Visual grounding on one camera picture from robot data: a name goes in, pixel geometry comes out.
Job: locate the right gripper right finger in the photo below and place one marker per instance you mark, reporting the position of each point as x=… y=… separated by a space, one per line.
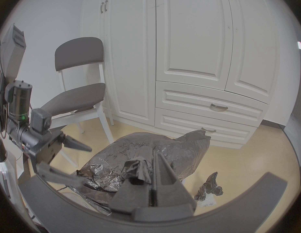
x=170 y=190

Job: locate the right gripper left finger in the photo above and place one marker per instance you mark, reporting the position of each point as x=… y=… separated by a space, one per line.
x=131 y=195

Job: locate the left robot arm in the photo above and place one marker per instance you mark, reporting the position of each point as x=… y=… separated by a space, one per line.
x=19 y=98

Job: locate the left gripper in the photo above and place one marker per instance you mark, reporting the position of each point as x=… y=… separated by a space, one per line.
x=43 y=145

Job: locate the white wardrobe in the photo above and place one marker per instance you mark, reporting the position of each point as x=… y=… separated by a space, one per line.
x=189 y=33

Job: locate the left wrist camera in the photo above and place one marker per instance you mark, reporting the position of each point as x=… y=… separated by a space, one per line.
x=40 y=120

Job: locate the black plastic bag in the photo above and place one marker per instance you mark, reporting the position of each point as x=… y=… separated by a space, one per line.
x=140 y=152

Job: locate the black plastic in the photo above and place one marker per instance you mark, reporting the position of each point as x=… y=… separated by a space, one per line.
x=208 y=186

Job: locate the white printed wrapper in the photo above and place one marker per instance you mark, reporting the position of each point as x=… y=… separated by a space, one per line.
x=208 y=203

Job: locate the grey white chair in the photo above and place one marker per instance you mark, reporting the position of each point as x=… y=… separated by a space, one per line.
x=78 y=51

